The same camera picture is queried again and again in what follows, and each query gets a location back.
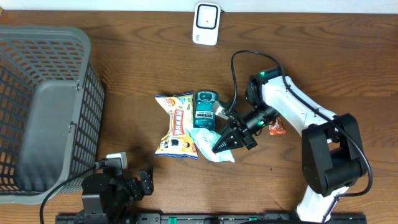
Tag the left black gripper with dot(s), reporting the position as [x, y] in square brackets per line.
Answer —
[137, 191]

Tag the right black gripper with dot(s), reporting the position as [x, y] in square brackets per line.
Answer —
[236, 140]

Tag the teal wet wipes pack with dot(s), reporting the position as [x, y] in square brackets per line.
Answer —
[205, 140]

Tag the teal mouthwash bottle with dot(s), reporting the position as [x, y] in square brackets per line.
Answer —
[204, 117]

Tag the yellow noodle snack bag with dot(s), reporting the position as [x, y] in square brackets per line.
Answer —
[178, 142]

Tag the red chocolate bar wrapper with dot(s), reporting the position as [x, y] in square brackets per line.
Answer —
[276, 127]

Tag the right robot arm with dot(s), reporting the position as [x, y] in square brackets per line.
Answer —
[332, 152]

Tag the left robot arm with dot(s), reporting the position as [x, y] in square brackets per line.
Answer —
[107, 196]

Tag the white barcode scanner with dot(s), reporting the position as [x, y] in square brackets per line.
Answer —
[206, 23]

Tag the grey plastic basket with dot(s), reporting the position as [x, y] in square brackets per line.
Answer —
[51, 108]

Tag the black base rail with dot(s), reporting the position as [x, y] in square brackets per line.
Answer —
[156, 218]

